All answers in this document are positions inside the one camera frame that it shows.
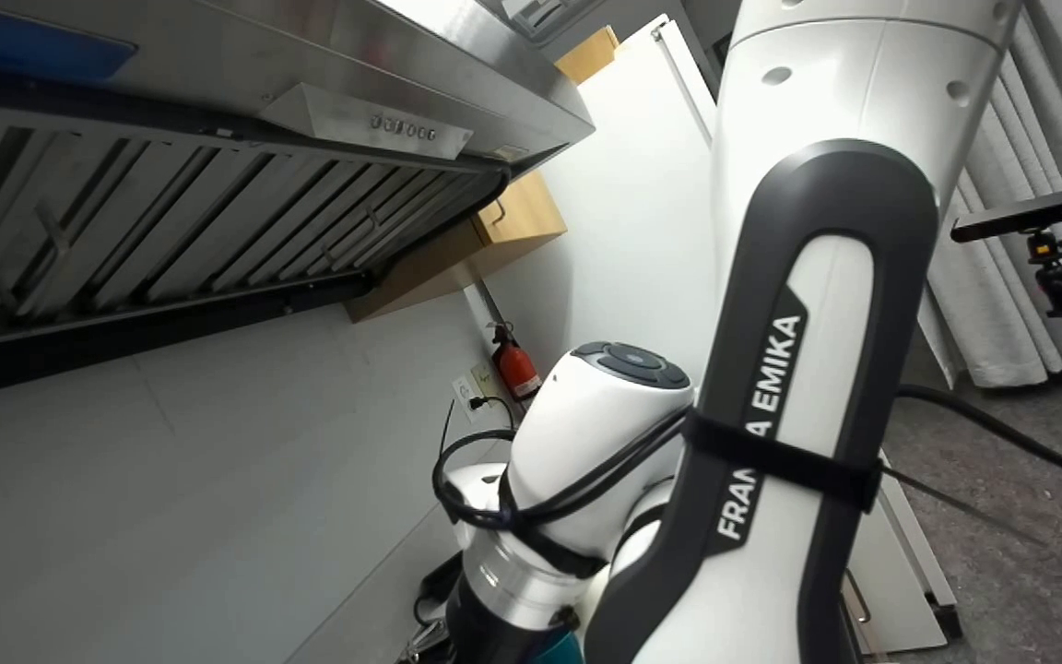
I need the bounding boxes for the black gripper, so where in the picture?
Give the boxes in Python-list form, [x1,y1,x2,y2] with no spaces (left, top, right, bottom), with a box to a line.
[442,579,582,664]

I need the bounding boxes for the blue pot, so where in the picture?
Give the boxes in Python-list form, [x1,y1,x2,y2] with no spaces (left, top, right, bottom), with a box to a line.
[543,632,587,664]

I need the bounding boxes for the red fire extinguisher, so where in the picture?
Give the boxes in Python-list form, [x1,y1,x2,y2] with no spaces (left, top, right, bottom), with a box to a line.
[486,326,545,402]

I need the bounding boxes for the white leaning board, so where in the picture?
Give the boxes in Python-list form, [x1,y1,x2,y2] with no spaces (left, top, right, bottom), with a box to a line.
[840,475,966,657]

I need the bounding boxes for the stainless steel range hood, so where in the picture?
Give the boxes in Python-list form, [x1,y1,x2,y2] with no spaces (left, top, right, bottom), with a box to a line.
[0,0,598,402]

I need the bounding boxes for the small wooden box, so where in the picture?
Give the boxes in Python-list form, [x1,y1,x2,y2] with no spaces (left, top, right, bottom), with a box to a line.
[553,21,621,87]

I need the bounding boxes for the white curtains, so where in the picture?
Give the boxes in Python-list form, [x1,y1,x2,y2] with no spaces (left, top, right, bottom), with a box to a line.
[923,0,1062,390]

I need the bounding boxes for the white wall outlet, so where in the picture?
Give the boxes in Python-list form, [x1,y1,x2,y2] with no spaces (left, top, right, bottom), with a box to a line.
[448,368,486,418]

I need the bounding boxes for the black velcro strap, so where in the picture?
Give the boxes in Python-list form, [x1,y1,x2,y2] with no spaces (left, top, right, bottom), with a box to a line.
[683,411,886,514]

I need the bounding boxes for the large wooden wall cabinet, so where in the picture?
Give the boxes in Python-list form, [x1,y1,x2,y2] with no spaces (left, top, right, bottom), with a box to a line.
[341,168,569,326]

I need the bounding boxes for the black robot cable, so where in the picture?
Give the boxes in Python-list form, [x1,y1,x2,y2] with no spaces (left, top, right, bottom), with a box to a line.
[431,385,1062,545]

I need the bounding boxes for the black camera on tripod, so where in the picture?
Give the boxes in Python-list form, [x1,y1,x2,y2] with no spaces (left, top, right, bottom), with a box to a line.
[946,179,1062,322]

